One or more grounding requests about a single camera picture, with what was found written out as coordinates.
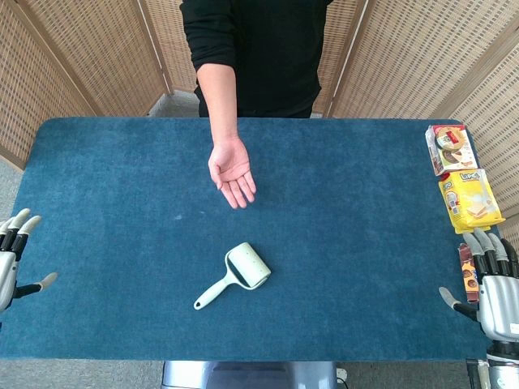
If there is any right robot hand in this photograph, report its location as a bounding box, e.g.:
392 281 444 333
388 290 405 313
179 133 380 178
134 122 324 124
439 228 519 341

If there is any person's right hand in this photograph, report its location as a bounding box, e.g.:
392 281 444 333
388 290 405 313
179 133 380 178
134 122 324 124
208 136 258 210

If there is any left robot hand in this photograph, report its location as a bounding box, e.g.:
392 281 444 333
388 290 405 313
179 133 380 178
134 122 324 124
0 207 58 313

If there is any pale green lint roller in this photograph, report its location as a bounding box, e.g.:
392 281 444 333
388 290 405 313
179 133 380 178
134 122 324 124
193 242 272 311

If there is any person's right forearm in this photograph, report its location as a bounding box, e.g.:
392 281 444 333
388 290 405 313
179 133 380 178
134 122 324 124
195 61 241 146

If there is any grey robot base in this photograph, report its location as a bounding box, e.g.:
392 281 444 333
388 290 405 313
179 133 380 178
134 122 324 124
161 360 338 389

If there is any brown red snack package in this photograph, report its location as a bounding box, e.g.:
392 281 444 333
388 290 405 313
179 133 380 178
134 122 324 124
457 242 481 304

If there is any yellow snack package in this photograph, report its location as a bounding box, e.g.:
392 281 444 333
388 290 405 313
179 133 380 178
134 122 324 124
437 168 507 235

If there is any blue table cloth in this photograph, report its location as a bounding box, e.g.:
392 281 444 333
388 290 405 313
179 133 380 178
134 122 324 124
0 118 504 361

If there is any person's black-clothed torso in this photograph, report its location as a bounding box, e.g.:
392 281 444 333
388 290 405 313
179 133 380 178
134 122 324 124
181 0 334 119

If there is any red white snack package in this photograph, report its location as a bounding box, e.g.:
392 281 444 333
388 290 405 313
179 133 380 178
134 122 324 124
424 124 480 177

